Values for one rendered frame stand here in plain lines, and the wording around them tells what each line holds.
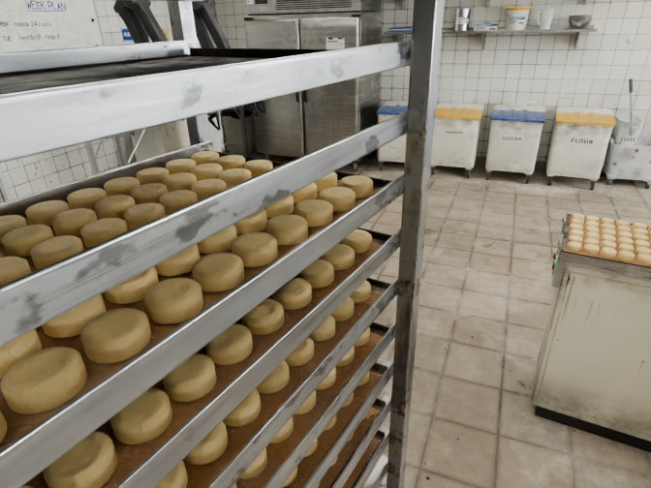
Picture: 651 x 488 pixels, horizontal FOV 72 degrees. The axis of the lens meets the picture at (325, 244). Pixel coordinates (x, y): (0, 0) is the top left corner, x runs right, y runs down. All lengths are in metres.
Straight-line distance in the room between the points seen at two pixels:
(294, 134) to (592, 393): 4.41
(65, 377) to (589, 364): 2.07
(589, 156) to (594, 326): 3.53
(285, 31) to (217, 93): 5.25
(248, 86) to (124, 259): 0.16
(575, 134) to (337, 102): 2.56
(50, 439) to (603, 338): 2.02
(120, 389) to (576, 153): 5.30
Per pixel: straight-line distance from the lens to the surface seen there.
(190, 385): 0.46
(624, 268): 2.01
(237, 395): 0.45
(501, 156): 5.45
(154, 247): 0.32
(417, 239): 0.70
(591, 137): 5.43
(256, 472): 0.62
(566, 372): 2.27
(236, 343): 0.49
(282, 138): 5.81
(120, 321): 0.40
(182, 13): 0.89
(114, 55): 0.80
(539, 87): 5.96
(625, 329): 2.13
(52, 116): 0.28
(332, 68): 0.47
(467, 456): 2.25
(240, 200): 0.37
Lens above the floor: 1.72
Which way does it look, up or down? 27 degrees down
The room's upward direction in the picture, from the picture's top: 2 degrees counter-clockwise
